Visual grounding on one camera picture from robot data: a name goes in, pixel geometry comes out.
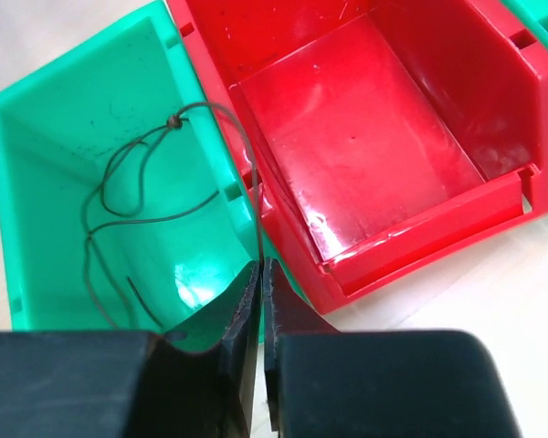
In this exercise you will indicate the near green plastic bin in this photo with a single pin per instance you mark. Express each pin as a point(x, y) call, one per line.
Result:
point(120, 206)

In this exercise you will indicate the red plastic bin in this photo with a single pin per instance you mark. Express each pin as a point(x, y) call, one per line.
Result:
point(387, 133)

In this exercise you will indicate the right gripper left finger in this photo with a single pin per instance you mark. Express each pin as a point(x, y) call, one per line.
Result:
point(196, 380)

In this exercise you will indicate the green plastic bin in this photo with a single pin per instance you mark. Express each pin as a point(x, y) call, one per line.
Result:
point(120, 206)
point(534, 14)

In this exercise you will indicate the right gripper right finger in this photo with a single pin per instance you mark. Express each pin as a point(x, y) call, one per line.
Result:
point(322, 382)

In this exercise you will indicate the far green plastic bin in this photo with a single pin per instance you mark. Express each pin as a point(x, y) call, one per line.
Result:
point(534, 14)

